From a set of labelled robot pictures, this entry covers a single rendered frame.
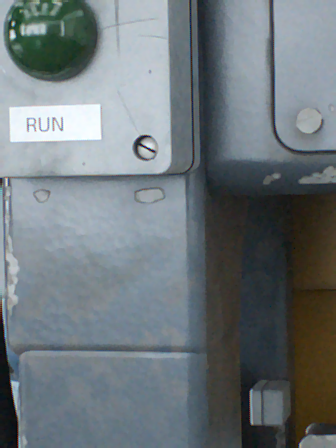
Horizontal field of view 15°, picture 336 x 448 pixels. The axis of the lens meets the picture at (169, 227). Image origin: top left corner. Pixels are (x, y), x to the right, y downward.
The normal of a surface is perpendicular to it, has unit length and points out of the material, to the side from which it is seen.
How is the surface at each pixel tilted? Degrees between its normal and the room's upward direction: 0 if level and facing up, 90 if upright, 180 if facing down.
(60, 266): 90
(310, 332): 90
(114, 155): 90
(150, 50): 90
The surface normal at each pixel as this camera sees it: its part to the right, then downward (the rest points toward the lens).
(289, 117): -0.22, 0.06
